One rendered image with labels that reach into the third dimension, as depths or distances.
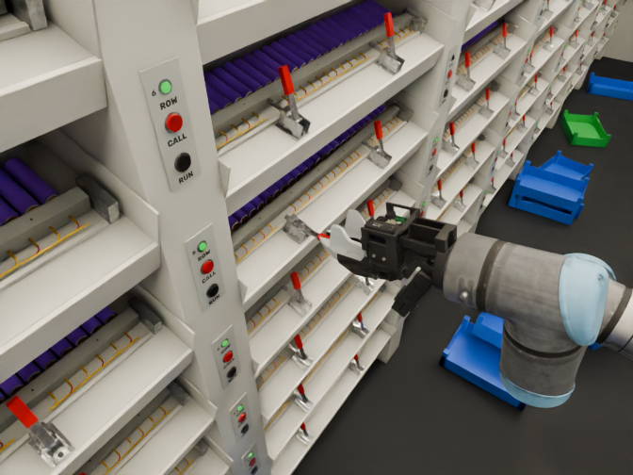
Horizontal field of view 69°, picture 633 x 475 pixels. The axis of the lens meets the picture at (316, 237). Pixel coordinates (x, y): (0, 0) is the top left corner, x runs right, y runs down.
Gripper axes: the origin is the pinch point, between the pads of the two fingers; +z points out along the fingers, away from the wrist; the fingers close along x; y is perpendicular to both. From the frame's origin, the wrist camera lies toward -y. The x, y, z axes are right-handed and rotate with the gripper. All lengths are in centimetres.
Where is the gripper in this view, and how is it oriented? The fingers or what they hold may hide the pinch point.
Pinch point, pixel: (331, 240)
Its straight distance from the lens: 71.7
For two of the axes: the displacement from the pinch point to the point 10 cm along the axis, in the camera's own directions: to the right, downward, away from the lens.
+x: -5.9, 5.4, -6.0
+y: -1.7, -8.1, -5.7
